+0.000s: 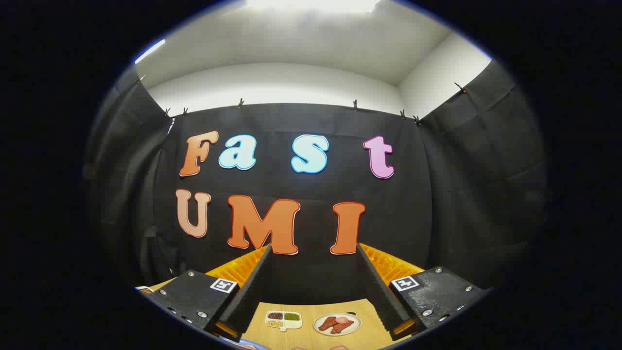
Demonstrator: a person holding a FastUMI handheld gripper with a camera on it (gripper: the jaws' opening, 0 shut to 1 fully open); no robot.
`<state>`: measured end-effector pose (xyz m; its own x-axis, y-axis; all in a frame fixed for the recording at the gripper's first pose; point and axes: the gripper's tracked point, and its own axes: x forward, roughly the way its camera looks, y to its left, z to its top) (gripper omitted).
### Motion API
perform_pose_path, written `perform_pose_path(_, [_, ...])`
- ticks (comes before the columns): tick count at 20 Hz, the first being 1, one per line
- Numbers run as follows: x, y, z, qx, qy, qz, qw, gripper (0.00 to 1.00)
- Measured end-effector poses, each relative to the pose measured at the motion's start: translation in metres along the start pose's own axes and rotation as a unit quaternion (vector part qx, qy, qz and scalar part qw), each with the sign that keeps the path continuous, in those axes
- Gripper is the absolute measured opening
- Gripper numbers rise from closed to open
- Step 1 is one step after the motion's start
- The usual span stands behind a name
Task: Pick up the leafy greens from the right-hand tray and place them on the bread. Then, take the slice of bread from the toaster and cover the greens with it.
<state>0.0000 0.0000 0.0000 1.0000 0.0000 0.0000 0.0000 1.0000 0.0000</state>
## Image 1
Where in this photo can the pile of green beans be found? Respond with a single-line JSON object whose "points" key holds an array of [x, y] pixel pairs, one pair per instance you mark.
{"points": [[291, 316]]}

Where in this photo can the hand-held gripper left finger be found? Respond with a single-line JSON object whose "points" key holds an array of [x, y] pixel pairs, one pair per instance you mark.
{"points": [[252, 291]]}

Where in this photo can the white divided dish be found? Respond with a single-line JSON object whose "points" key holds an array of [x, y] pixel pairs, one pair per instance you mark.
{"points": [[290, 324]]}

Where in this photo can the brown meat piece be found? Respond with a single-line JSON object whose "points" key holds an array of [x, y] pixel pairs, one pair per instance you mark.
{"points": [[328, 323], [342, 327]]}

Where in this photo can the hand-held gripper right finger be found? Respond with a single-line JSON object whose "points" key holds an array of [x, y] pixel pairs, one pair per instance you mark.
{"points": [[376, 287]]}

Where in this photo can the white oval plate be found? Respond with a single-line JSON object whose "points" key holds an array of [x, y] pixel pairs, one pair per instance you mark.
{"points": [[357, 324]]}

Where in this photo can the pink sausage slice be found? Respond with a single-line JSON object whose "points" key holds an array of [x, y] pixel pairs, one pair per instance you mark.
{"points": [[343, 319]]}

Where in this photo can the pile of dark red beans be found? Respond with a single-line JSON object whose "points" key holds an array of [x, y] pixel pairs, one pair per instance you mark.
{"points": [[275, 316]]}

